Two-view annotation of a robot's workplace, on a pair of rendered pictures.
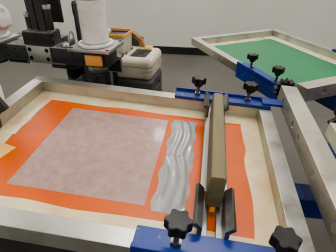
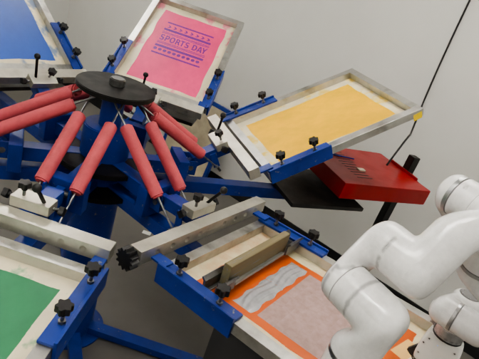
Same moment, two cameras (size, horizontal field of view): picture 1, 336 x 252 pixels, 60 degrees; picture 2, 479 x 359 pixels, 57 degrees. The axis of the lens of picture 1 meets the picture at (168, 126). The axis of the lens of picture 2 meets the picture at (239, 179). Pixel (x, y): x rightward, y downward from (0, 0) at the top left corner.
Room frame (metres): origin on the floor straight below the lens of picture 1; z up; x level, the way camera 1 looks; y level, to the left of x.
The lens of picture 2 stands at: (1.80, 0.21, 1.88)
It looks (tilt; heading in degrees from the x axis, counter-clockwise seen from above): 25 degrees down; 201
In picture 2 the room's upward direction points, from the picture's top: 19 degrees clockwise
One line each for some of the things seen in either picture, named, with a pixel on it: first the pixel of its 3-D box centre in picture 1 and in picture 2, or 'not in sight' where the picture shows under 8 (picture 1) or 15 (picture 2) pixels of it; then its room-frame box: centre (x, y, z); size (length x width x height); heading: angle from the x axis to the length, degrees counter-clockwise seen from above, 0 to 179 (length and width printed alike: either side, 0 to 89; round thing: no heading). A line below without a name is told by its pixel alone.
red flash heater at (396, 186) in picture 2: not in sight; (362, 172); (-0.67, -0.06, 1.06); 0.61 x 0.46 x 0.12; 142
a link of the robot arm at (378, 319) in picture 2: not in sight; (365, 322); (1.05, 0.25, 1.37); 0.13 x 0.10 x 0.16; 61
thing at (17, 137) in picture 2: not in sight; (102, 158); (0.44, -0.94, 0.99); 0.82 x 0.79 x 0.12; 82
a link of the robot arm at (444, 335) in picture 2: not in sight; (447, 329); (0.65, 0.46, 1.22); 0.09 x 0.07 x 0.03; 81
